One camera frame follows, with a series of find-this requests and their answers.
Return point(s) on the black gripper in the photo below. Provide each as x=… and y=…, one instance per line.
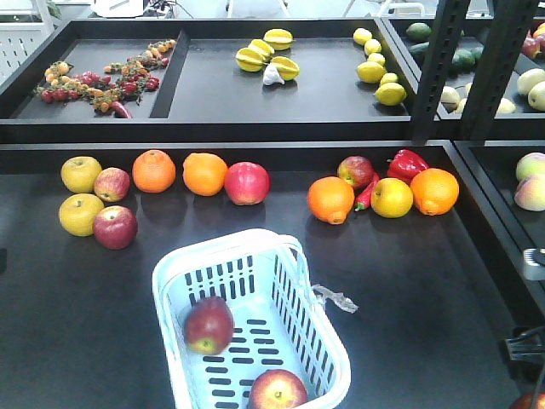
x=525, y=353

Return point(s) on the dark red apple bottom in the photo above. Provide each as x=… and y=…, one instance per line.
x=527, y=401

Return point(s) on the dark red apple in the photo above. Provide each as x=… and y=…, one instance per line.
x=209, y=326
x=527, y=401
x=357, y=171

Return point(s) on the light blue plastic basket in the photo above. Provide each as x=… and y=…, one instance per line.
x=279, y=322

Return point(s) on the red yellow apple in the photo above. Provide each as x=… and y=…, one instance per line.
x=277, y=388

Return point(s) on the red apple near basket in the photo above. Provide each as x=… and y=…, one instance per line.
x=247, y=183

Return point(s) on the pale peach front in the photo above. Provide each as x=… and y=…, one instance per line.
x=529, y=194

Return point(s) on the pale peach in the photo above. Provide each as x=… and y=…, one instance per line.
x=530, y=164
x=529, y=194

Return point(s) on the orange right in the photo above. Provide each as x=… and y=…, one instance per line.
x=435, y=191

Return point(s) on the pale peach back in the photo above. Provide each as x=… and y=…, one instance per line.
x=530, y=164

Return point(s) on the clear plastic strip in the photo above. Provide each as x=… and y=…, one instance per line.
x=344, y=303

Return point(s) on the red chili pepper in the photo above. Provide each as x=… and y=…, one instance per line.
x=362, y=201

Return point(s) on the red bell pepper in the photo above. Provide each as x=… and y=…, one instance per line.
x=405, y=165

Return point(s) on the black wooden produce stand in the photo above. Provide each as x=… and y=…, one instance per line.
x=437, y=296

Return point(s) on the dark red apple back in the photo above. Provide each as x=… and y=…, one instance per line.
x=357, y=171

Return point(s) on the orange beside red apple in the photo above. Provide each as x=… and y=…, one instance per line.
x=204, y=173

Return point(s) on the white garlic bulb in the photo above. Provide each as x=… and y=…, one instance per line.
x=272, y=76

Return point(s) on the yellow starfruit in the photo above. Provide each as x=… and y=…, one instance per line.
x=280, y=39

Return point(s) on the orange far left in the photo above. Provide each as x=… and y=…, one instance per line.
x=153, y=171

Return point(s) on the pink striped apple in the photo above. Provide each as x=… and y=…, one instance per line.
x=112, y=184

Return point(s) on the yellow apple front left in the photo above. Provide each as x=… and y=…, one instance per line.
x=77, y=213

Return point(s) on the yellow apple back left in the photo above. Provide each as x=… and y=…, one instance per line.
x=79, y=174

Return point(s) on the cherry tomato vine bunch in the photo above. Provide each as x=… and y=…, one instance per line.
x=109, y=92

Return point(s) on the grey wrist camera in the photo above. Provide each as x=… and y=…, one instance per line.
x=533, y=266

